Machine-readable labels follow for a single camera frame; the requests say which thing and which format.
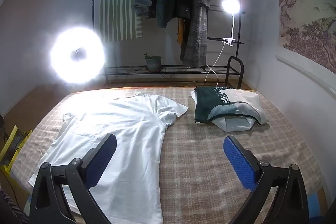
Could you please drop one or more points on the white folded garment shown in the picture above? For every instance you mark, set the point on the white folded garment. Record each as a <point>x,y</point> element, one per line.
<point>236,125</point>

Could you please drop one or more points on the beige plaid blanket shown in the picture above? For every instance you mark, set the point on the beige plaid blanket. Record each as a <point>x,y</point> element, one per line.
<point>199,155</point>

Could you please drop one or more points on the potted plant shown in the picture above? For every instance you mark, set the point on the potted plant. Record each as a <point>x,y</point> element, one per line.
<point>153,62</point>

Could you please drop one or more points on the dark green folded garment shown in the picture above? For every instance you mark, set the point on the dark green folded garment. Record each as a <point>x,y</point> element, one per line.
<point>207,106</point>

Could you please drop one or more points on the white clip lamp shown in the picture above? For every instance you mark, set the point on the white clip lamp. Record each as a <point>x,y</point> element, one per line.
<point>231,5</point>

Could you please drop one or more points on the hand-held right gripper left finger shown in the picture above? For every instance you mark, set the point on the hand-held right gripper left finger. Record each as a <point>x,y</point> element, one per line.
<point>98,163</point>

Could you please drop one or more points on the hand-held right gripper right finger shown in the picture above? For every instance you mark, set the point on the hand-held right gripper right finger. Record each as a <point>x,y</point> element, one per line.
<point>239,163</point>

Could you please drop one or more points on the grey plaid coat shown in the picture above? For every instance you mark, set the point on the grey plaid coat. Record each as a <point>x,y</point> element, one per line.
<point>198,29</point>

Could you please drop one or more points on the black metal clothes rack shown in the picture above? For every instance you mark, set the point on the black metal clothes rack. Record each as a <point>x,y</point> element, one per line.
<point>123,69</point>

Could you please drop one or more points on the white t-shirt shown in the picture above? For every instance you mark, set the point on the white t-shirt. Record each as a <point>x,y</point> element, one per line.
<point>118,121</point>

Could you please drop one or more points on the yellow garment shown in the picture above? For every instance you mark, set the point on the yellow garment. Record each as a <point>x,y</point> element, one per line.
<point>181,29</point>

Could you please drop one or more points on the landscape wall poster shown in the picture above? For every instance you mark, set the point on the landscape wall poster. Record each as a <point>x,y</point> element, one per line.
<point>302,16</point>

